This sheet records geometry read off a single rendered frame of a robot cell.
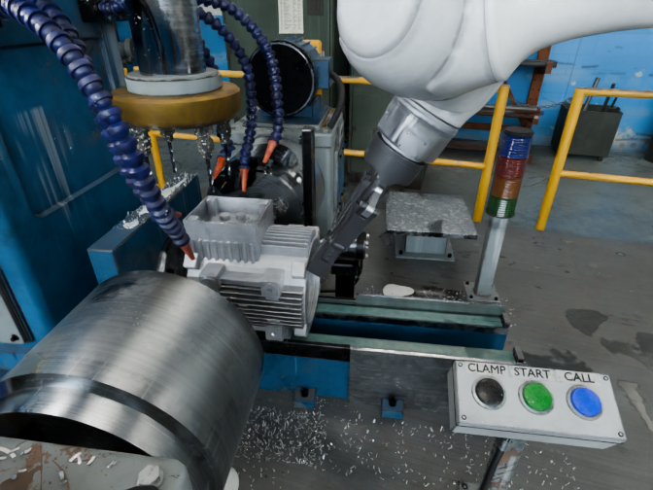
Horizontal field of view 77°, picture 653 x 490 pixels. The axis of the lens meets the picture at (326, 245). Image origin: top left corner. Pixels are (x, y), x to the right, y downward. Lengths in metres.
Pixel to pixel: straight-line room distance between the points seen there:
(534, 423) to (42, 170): 0.72
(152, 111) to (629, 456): 0.90
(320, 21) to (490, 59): 3.41
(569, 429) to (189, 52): 0.64
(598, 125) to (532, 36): 4.88
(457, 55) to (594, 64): 5.28
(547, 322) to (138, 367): 0.90
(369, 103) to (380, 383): 3.11
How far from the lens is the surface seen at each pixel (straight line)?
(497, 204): 0.98
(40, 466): 0.38
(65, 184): 0.77
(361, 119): 3.73
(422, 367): 0.74
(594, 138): 5.26
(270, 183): 0.89
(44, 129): 0.74
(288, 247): 0.66
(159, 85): 0.61
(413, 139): 0.51
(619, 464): 0.88
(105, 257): 0.65
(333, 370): 0.77
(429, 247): 1.24
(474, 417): 0.51
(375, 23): 0.32
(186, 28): 0.63
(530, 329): 1.06
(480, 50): 0.35
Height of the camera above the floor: 1.44
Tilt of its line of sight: 30 degrees down
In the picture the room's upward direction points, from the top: straight up
